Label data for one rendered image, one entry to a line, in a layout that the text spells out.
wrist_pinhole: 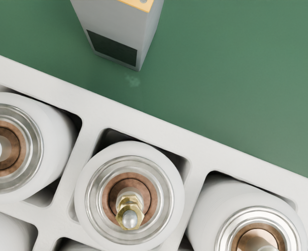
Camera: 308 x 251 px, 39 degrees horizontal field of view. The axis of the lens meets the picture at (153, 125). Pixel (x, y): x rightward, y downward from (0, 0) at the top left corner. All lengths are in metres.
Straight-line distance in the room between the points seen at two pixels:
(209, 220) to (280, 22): 0.37
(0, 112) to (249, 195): 0.22
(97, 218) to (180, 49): 0.33
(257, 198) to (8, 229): 0.24
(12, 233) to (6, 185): 0.08
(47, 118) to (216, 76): 0.32
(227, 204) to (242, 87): 0.29
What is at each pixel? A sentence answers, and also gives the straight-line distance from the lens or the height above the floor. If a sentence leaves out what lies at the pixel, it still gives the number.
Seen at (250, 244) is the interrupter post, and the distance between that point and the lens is 0.39.
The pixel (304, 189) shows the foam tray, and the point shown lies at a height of 0.18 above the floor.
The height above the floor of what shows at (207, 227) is 0.25.
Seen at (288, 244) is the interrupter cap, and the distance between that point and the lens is 0.41.
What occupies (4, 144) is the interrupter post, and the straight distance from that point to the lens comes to 0.37.
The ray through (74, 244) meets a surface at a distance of 0.50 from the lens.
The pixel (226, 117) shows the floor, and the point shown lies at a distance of 0.64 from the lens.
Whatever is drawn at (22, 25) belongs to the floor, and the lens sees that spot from 0.66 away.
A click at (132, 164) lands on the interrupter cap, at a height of 0.25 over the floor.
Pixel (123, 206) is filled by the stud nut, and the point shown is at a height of 0.33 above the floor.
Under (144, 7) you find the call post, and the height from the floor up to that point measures 0.31.
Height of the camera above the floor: 0.62
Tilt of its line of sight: 87 degrees down
